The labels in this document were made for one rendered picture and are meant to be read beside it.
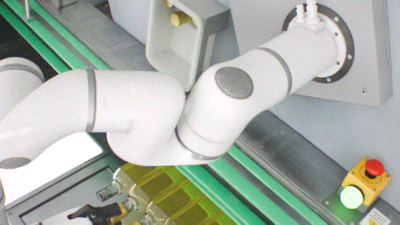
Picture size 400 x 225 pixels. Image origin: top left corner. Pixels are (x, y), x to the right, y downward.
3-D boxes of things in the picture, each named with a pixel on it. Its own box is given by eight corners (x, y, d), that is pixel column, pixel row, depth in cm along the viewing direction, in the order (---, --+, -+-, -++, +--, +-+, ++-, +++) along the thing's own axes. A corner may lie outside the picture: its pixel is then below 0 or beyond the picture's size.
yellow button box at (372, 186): (354, 175, 101) (335, 193, 97) (367, 153, 96) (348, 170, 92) (379, 195, 98) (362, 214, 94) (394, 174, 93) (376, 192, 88)
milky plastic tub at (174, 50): (169, 49, 131) (144, 60, 126) (179, -24, 116) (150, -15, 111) (214, 83, 123) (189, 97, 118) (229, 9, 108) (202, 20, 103)
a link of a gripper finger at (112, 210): (93, 224, 99) (122, 214, 102) (93, 216, 97) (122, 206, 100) (88, 212, 101) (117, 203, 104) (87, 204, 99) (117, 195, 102)
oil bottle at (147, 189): (190, 160, 122) (124, 202, 110) (194, 145, 118) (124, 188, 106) (206, 174, 120) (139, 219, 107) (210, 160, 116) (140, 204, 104)
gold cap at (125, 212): (118, 208, 107) (102, 217, 105) (119, 199, 105) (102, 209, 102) (128, 218, 106) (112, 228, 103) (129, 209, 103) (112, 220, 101)
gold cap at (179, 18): (184, 5, 116) (170, 10, 114) (194, 12, 115) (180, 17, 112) (182, 17, 119) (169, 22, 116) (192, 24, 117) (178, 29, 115)
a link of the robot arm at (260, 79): (304, 74, 72) (237, 119, 63) (269, 121, 82) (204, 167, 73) (260, 30, 75) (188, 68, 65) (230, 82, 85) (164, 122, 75)
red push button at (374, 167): (356, 174, 92) (363, 163, 90) (366, 164, 95) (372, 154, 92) (372, 186, 91) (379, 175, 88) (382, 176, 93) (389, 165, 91)
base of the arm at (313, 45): (284, -8, 87) (230, 17, 78) (344, -3, 79) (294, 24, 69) (292, 69, 94) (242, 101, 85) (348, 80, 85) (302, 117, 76)
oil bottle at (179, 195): (207, 175, 119) (140, 219, 107) (210, 160, 116) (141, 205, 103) (223, 189, 117) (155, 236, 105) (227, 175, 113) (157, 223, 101)
